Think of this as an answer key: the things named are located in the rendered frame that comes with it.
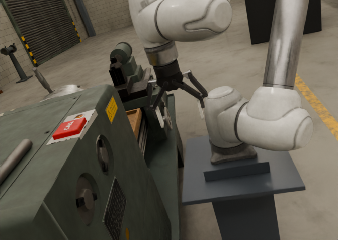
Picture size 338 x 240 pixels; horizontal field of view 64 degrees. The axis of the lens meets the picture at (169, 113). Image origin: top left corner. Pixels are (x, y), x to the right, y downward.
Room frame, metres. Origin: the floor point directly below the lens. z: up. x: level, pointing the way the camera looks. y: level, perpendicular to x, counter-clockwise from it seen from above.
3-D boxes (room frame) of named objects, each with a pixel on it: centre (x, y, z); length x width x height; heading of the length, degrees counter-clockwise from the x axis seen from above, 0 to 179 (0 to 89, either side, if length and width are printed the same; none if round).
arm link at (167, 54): (0.78, -0.03, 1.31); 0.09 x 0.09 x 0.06
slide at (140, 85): (1.64, 0.29, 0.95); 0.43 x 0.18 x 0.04; 82
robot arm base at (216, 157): (0.96, -0.21, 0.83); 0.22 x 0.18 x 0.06; 166
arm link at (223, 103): (0.93, -0.21, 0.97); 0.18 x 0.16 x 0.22; 35
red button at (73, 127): (0.56, 0.22, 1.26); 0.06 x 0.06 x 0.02; 82
